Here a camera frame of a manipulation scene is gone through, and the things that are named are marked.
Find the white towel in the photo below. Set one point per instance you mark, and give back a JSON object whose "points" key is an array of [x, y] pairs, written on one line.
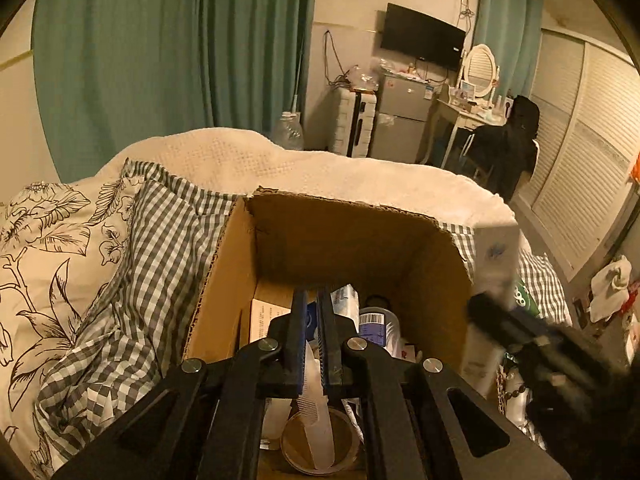
{"points": [[610, 285]]}

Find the grey checked bed sheet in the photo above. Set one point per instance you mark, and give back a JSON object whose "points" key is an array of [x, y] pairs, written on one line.
{"points": [[150, 260]]}

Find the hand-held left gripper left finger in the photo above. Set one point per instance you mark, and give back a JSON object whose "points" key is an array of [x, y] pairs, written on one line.
{"points": [[300, 350]]}

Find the narrow green curtain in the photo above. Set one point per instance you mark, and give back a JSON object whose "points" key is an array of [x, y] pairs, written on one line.
{"points": [[510, 15]]}

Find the white plastic comb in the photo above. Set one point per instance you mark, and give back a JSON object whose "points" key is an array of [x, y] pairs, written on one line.
{"points": [[317, 435]]}

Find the white louvered wardrobe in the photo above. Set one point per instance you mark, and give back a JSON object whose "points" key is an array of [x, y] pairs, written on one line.
{"points": [[585, 135]]}

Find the wide green curtain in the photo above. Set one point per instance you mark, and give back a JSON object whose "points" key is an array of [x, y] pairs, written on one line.
{"points": [[150, 60]]}

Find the white towel blanket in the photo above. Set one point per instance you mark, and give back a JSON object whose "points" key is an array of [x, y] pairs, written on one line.
{"points": [[350, 175]]}

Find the white oval mirror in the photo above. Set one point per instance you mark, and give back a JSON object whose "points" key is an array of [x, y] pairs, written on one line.
{"points": [[481, 72]]}

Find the floral white pillow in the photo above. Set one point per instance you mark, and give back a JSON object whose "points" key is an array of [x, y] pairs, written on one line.
{"points": [[50, 260]]}

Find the grey small fridge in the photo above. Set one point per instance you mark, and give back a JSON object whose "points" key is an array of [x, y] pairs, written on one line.
{"points": [[400, 115]]}

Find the white suitcase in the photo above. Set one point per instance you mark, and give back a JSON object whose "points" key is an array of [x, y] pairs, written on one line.
{"points": [[352, 122]]}

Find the black jacket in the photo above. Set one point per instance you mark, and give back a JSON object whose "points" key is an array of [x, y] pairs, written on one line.
{"points": [[510, 145]]}

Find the green box with round logo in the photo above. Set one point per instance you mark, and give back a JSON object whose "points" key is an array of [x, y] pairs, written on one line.
{"points": [[525, 297]]}

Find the clear plastic bottle blue label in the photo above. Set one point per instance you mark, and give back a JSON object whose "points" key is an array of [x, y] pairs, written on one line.
{"points": [[377, 327]]}

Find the large clear water bottle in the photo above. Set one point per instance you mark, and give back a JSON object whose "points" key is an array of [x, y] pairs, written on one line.
{"points": [[287, 132]]}

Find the brown tape roll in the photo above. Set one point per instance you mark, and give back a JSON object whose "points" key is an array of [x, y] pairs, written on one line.
{"points": [[345, 452]]}

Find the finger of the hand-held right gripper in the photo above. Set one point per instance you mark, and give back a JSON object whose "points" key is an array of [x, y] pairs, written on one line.
{"points": [[535, 322], [492, 317]]}

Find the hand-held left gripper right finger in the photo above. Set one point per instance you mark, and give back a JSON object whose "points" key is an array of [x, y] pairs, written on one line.
{"points": [[327, 355]]}

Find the white vanity table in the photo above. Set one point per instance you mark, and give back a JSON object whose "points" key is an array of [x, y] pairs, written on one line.
{"points": [[460, 117]]}

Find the black wall television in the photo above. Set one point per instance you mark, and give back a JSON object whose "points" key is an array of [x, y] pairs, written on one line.
{"points": [[422, 35]]}

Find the brown cardboard box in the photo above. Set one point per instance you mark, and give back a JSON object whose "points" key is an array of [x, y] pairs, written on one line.
{"points": [[340, 240]]}

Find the orange hanging cloth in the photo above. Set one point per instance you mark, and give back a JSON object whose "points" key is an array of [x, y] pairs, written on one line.
{"points": [[635, 167]]}

